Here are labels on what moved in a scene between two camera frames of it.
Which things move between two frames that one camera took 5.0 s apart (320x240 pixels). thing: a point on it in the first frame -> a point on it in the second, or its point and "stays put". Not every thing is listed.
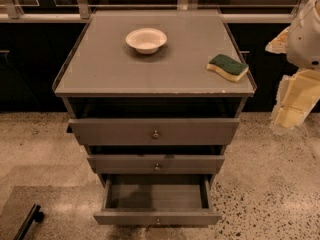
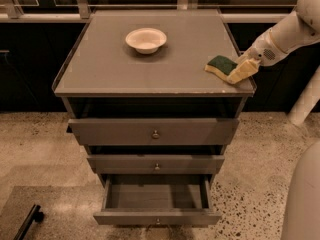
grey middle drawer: (153, 164) stays put
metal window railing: (80, 12) stays put
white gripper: (305, 40) -> (265, 52)
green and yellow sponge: (229, 68) stays put
